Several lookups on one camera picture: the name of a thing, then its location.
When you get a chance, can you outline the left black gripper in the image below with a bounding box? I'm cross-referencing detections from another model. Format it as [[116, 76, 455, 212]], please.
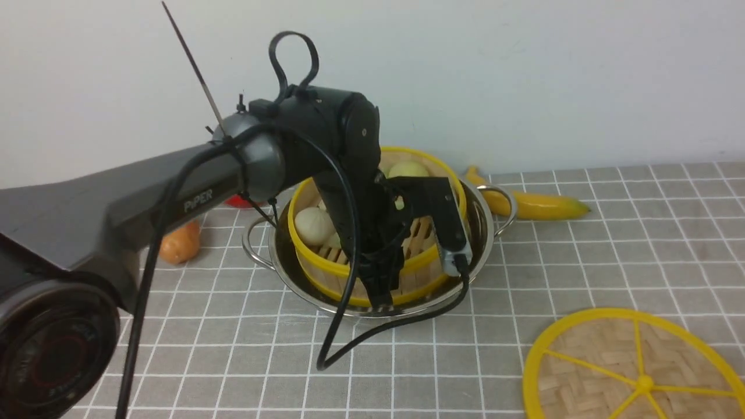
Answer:
[[249, 87, 403, 308]]

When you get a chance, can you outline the bamboo steamer yellow rim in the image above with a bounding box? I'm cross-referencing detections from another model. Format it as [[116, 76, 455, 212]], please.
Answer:
[[287, 147, 466, 305]]

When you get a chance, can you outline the yellow woven steamer lid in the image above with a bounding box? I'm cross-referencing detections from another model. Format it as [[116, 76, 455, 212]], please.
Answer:
[[522, 308, 744, 418]]

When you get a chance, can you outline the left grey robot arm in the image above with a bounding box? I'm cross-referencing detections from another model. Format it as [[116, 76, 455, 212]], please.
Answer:
[[2, 85, 403, 418]]

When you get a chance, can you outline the stainless steel pot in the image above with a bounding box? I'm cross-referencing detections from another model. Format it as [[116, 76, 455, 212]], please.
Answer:
[[242, 175, 516, 320]]

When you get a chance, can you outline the beige round bun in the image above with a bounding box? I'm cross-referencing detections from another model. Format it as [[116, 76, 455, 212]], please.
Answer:
[[295, 207, 336, 247]]

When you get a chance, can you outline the yellow round bun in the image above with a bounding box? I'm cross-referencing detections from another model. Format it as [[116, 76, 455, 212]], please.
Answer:
[[388, 160, 430, 178]]

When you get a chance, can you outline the yellow banana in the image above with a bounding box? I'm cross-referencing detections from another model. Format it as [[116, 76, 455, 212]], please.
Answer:
[[481, 189, 591, 221]]

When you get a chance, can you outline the red bell pepper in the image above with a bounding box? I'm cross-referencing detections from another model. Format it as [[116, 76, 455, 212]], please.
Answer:
[[224, 194, 264, 209]]

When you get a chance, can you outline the grey checked tablecloth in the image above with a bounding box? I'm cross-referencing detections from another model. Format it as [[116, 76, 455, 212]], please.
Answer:
[[129, 162, 743, 418]]

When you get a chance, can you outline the brown potato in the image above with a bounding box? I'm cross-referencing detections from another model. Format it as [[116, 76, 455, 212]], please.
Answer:
[[159, 220, 201, 265]]

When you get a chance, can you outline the left black cable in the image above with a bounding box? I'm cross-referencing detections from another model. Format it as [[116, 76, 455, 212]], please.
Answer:
[[114, 31, 471, 419]]

